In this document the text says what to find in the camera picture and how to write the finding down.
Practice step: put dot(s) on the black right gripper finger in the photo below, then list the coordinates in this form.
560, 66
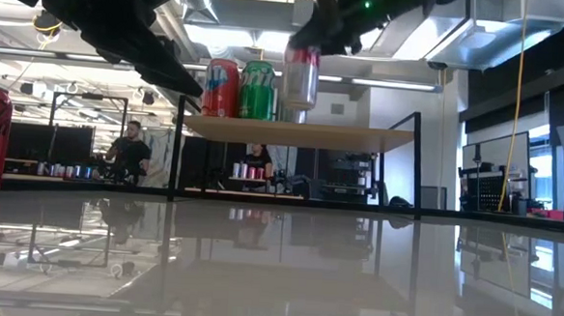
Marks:
305, 33
341, 44

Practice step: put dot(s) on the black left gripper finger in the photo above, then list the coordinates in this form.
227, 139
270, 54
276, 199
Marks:
142, 54

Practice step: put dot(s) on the silver can with red lettering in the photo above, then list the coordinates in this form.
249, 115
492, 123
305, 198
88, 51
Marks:
300, 81

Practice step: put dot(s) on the green Sprite can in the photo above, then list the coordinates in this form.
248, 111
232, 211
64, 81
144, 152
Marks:
256, 96

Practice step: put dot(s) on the red Fanta can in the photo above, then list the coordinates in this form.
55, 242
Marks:
220, 96

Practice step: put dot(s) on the small wooden shelf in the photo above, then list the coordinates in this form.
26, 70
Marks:
247, 179

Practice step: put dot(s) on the long ceiling strip light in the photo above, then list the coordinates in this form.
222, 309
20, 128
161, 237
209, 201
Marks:
26, 53

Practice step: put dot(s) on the person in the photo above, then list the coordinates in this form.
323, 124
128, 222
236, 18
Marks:
257, 160
130, 155

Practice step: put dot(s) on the blue can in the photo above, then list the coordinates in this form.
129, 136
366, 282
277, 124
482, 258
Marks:
77, 172
88, 172

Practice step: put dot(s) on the black equipment cart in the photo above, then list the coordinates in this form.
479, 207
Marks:
349, 176

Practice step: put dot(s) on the black partition panel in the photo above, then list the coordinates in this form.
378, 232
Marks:
36, 142

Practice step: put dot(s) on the pink can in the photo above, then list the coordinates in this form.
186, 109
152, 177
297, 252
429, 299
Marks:
252, 172

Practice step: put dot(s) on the long wooden table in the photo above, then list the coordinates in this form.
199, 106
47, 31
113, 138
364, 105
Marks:
29, 177

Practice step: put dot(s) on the grey bin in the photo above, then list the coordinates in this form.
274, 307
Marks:
433, 197

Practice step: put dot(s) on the white partition board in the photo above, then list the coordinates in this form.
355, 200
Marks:
500, 150

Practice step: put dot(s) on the black pegboard rack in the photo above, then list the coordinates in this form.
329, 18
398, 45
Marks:
490, 193

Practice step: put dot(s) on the white work surface mat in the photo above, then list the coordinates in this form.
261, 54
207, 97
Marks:
160, 268

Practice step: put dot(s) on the red box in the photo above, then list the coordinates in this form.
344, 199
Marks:
549, 214

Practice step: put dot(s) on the black rig frame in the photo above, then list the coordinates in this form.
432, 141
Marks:
91, 96

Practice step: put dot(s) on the wooden shelf with black frame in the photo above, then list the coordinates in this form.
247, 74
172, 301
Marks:
293, 134

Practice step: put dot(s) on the large rectangular silver duct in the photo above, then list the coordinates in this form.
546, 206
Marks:
501, 39

